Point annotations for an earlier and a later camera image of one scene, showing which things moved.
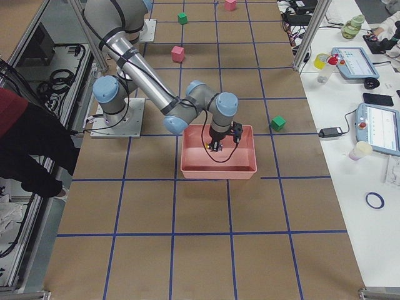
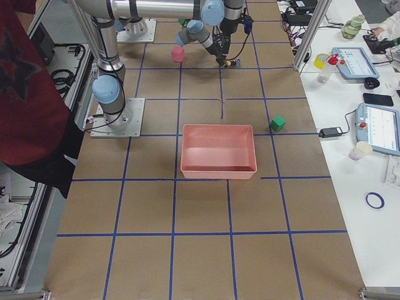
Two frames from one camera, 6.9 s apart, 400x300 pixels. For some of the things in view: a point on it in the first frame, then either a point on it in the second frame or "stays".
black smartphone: (377, 99) stays
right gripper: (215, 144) -> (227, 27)
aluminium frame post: (320, 10) stays
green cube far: (277, 124) stays
